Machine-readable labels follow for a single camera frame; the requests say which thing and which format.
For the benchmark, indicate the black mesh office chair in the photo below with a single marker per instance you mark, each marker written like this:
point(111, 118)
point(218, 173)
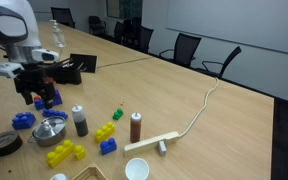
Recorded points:
point(63, 16)
point(229, 61)
point(96, 24)
point(145, 38)
point(118, 31)
point(185, 48)

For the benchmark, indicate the small yellow toy block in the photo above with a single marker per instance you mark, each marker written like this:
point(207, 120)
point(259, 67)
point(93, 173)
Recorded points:
point(79, 153)

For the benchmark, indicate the long yellow toy block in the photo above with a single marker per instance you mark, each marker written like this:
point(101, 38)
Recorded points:
point(59, 156)

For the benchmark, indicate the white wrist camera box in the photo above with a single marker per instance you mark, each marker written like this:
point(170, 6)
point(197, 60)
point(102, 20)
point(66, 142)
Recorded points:
point(0, 68)

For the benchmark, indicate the wooden frame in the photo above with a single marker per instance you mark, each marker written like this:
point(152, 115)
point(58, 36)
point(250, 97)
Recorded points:
point(84, 174)

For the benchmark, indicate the blue block with red studs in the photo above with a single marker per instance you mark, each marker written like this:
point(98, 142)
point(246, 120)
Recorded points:
point(38, 104)

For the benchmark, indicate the orange plastic cup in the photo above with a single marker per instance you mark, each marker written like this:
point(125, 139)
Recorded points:
point(48, 80)

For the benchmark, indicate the dark sauce squeeze bottle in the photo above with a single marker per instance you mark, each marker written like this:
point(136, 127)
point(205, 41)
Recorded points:
point(80, 126)

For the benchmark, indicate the clear hand sanitizer bottle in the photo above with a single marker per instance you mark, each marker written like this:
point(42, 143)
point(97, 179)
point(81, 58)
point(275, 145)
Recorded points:
point(58, 35)

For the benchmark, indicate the wide blue toy block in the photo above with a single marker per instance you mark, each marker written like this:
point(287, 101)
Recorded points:
point(23, 121)

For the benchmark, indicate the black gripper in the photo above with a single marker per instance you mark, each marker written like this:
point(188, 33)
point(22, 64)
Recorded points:
point(34, 78)

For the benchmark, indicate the long blue toy block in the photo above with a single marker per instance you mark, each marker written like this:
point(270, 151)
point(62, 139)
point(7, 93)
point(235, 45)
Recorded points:
point(54, 114)

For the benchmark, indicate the dark glass panel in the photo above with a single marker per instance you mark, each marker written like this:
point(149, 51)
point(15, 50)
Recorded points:
point(127, 8)

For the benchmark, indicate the white paper cup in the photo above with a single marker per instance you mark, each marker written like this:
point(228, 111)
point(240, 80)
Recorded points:
point(136, 170)

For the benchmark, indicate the small steel pot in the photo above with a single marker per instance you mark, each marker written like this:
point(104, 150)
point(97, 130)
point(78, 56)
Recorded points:
point(49, 140)

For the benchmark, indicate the white round object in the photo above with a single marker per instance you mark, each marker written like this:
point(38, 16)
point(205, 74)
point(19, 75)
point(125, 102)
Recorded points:
point(58, 177)

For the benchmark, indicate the small blue toy block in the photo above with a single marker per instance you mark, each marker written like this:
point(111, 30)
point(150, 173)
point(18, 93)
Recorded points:
point(108, 147)

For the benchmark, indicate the cream power strip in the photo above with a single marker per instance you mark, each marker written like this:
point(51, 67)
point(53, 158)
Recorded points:
point(147, 144)

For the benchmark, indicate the small green toy block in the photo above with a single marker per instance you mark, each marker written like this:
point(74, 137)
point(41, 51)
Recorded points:
point(117, 115)

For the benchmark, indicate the silver fork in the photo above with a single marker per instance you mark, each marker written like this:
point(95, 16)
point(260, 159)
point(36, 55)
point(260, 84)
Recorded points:
point(69, 65)

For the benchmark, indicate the black tape roll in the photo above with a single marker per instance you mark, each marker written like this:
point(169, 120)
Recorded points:
point(4, 150)

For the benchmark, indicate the black flat tablet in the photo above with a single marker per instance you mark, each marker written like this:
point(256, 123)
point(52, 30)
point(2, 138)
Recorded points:
point(87, 61)

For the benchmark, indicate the black utensil holder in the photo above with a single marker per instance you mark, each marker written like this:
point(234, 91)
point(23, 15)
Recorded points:
point(69, 76)

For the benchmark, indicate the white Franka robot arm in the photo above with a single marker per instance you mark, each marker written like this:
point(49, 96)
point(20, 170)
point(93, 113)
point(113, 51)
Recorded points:
point(14, 23)

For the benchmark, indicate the wall whiteboard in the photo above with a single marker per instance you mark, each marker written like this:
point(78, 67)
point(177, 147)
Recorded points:
point(237, 20)

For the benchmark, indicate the steel pot lid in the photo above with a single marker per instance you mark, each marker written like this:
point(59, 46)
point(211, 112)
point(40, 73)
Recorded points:
point(49, 126)

